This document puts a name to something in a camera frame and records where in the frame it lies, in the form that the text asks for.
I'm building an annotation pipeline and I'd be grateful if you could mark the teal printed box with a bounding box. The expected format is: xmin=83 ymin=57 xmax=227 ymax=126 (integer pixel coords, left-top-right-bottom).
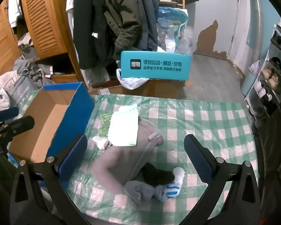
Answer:
xmin=120 ymin=51 xmax=192 ymax=81

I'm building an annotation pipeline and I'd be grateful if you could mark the pair of black shoes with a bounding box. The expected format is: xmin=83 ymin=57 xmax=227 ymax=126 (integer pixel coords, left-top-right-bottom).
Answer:
xmin=268 ymin=57 xmax=281 ymax=75

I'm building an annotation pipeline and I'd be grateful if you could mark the white door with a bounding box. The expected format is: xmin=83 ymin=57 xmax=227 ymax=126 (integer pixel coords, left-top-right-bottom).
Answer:
xmin=227 ymin=0 xmax=265 ymax=64

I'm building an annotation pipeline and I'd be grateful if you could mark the grey printed bag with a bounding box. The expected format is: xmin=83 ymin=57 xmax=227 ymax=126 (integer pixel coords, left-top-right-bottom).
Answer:
xmin=10 ymin=76 xmax=38 ymax=108

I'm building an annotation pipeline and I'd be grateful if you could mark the olive green hanging jacket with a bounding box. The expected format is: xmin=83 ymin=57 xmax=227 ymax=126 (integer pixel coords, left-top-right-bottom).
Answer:
xmin=102 ymin=0 xmax=143 ymax=62

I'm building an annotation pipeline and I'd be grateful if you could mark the blue plastic bag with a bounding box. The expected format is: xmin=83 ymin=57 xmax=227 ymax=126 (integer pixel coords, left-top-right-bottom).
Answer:
xmin=157 ymin=6 xmax=189 ymax=52

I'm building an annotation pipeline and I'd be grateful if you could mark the brown cardboard box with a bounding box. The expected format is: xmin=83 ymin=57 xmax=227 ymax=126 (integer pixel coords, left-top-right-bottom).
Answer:
xmin=91 ymin=78 xmax=188 ymax=99

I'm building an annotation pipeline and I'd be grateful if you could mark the black hanging jacket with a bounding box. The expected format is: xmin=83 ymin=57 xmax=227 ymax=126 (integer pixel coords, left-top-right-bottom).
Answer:
xmin=74 ymin=0 xmax=117 ymax=69

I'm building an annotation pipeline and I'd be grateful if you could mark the small grey cloth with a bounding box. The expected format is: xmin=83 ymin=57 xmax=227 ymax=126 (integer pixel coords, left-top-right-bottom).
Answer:
xmin=124 ymin=180 xmax=156 ymax=204

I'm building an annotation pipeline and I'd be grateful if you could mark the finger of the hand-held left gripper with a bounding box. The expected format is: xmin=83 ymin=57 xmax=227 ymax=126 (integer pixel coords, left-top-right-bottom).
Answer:
xmin=0 ymin=107 xmax=19 ymax=122
xmin=0 ymin=116 xmax=35 ymax=135

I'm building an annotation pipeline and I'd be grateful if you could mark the white bin liner bag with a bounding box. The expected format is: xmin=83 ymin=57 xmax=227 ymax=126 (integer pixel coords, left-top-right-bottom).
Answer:
xmin=248 ymin=60 xmax=261 ymax=73

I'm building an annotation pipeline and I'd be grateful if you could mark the white blue striped sock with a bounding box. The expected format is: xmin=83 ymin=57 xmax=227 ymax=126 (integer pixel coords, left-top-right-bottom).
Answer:
xmin=155 ymin=166 xmax=185 ymax=202

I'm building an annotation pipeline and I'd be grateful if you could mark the crumpled clear plastic bag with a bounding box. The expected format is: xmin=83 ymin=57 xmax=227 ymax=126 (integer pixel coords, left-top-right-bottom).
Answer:
xmin=91 ymin=137 xmax=113 ymax=150

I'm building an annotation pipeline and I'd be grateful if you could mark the white plastic bag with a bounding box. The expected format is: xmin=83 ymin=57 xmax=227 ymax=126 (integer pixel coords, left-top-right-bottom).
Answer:
xmin=116 ymin=68 xmax=150 ymax=90

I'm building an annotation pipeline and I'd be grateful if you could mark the black cloth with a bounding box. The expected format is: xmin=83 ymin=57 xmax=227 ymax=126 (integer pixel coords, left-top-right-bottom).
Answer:
xmin=142 ymin=163 xmax=176 ymax=185

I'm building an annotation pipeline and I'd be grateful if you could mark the pair of beige shoes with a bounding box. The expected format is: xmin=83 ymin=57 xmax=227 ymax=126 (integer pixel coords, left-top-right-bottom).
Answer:
xmin=261 ymin=68 xmax=281 ymax=91

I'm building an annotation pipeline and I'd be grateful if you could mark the light blue bin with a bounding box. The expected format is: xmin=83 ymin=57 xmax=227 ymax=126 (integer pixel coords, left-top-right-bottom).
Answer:
xmin=240 ymin=61 xmax=263 ymax=96

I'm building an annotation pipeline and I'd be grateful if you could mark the pile of grey clothes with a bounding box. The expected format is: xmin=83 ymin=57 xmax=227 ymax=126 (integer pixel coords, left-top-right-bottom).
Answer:
xmin=13 ymin=31 xmax=68 ymax=85

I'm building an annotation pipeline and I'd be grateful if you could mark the pair of white shoes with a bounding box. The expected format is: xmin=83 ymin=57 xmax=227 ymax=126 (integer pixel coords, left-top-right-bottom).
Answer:
xmin=254 ymin=82 xmax=273 ymax=99

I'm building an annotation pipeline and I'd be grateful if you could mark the white fluffy garment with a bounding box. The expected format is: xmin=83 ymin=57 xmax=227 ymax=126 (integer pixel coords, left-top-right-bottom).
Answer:
xmin=0 ymin=71 xmax=17 ymax=113

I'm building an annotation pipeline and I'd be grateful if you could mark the dark grey hanging jacket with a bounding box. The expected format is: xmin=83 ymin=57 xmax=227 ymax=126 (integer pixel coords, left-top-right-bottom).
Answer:
xmin=133 ymin=0 xmax=162 ymax=52

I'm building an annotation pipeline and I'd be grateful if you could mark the green bubble wrap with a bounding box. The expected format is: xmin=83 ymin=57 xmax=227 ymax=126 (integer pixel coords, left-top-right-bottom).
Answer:
xmin=98 ymin=112 xmax=114 ymax=137

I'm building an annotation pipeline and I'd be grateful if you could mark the shoe rack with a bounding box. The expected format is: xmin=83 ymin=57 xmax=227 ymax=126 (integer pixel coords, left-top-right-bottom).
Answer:
xmin=245 ymin=23 xmax=281 ymax=127

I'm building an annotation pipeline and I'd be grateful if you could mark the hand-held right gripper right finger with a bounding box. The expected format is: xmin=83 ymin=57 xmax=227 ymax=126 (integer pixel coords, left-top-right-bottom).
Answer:
xmin=184 ymin=134 xmax=261 ymax=225

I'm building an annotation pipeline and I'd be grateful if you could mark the green checked tablecloth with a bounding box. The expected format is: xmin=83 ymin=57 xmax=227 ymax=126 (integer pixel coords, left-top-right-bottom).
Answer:
xmin=21 ymin=91 xmax=260 ymax=225

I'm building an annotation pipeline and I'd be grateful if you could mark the blue cardboard box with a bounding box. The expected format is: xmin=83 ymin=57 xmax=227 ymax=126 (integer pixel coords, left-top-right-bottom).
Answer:
xmin=8 ymin=82 xmax=95 ymax=169

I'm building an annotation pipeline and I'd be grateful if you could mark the white and green towel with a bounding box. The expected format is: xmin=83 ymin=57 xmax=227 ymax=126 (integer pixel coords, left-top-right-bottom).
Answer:
xmin=107 ymin=103 xmax=140 ymax=147

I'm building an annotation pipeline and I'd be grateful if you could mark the grey fleece garment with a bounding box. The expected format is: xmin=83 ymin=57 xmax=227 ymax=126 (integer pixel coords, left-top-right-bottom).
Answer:
xmin=91 ymin=118 xmax=165 ymax=188

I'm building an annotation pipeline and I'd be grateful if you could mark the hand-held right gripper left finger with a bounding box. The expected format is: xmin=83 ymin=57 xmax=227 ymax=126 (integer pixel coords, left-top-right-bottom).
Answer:
xmin=10 ymin=133 xmax=88 ymax=225

